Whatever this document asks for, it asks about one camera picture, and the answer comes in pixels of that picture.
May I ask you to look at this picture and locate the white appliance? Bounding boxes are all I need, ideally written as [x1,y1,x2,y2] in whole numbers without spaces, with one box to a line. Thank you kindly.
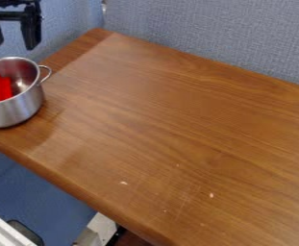
[0,218,37,246]

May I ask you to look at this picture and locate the metal pot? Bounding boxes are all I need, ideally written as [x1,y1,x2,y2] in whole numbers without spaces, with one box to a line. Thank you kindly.
[0,57,53,128]

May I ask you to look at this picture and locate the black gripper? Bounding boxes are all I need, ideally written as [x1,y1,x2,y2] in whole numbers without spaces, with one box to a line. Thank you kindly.
[0,0,42,50]

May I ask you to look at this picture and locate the white table leg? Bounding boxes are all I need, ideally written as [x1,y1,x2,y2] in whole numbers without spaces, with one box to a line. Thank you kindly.
[73,213,117,246]

